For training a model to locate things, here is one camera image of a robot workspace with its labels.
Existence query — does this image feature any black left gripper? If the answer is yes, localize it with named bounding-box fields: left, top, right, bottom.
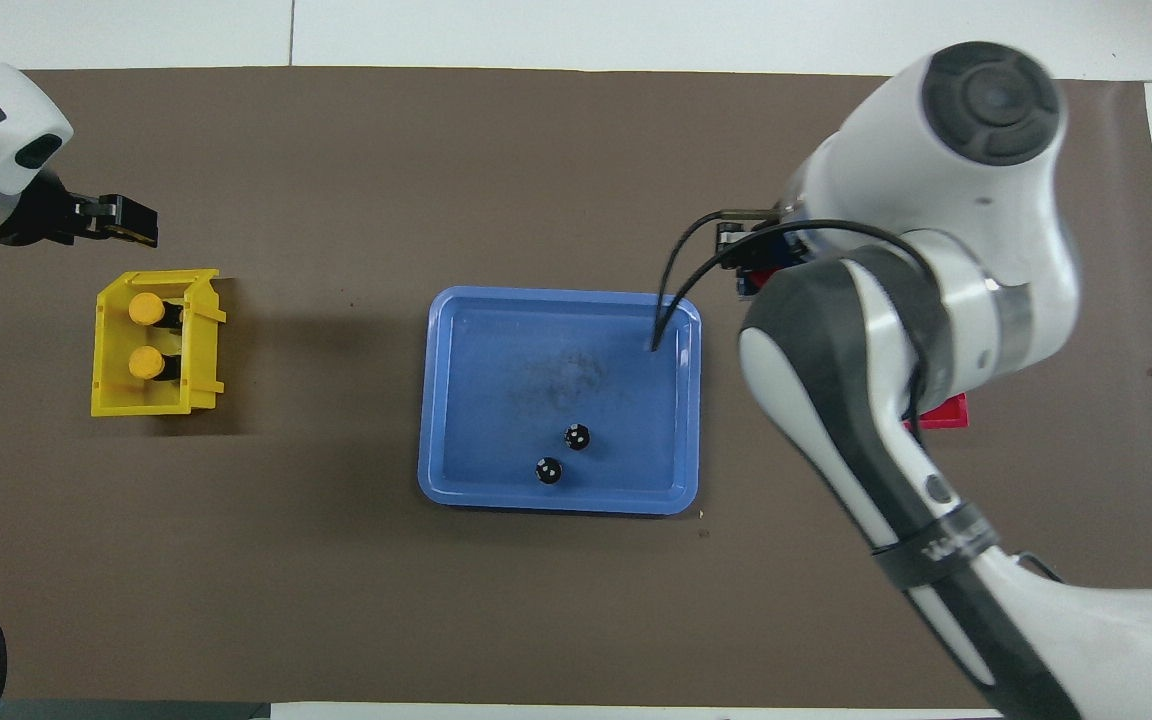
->
left=0, top=168, right=159, bottom=248

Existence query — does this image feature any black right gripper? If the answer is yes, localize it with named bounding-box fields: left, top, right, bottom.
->
left=716, top=207, right=805, bottom=271

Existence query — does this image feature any yellow push button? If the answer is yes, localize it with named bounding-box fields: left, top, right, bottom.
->
left=127, top=345, right=182, bottom=383
left=127, top=291, right=185, bottom=329

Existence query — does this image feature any blue plastic tray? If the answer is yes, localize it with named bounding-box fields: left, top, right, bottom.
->
left=417, top=286, right=703, bottom=516

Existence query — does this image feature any yellow plastic bin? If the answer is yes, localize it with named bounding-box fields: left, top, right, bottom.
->
left=90, top=268, right=228, bottom=418

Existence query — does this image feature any red plastic bin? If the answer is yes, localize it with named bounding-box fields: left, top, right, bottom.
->
left=902, top=392, right=969, bottom=432

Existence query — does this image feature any brown paper table mat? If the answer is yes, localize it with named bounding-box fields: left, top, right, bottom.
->
left=0, top=66, right=1152, bottom=711

